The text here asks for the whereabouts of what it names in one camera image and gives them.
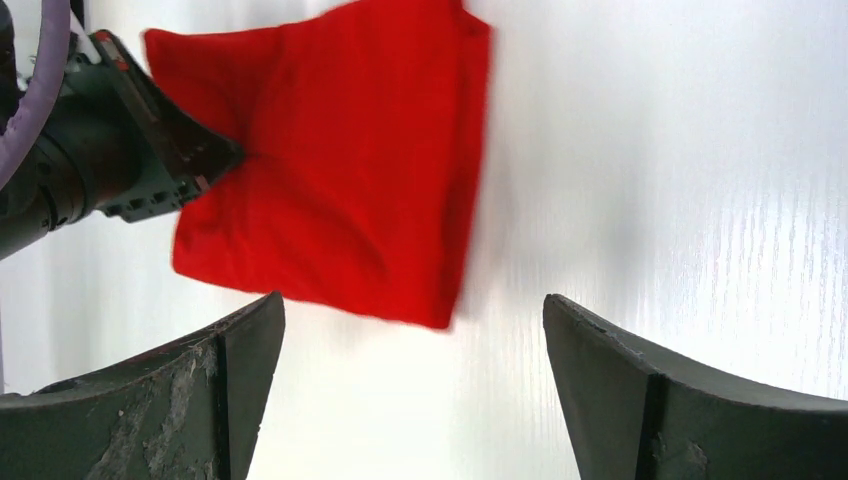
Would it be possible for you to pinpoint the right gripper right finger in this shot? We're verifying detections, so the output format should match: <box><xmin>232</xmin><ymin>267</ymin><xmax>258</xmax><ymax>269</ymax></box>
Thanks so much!
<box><xmin>543</xmin><ymin>294</ymin><xmax>847</xmax><ymax>480</ymax></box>

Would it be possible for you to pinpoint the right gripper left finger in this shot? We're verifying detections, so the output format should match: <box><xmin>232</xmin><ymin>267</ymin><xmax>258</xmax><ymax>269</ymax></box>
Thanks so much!
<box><xmin>1</xmin><ymin>293</ymin><xmax>285</xmax><ymax>479</ymax></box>

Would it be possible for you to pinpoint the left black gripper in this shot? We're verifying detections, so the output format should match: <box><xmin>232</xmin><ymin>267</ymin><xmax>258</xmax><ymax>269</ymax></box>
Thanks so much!
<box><xmin>1</xmin><ymin>29</ymin><xmax>244</xmax><ymax>258</ymax></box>

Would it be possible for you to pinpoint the red t shirt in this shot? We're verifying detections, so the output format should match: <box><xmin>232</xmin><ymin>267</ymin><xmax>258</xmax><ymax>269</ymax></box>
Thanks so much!
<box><xmin>143</xmin><ymin>0</ymin><xmax>493</xmax><ymax>330</ymax></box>

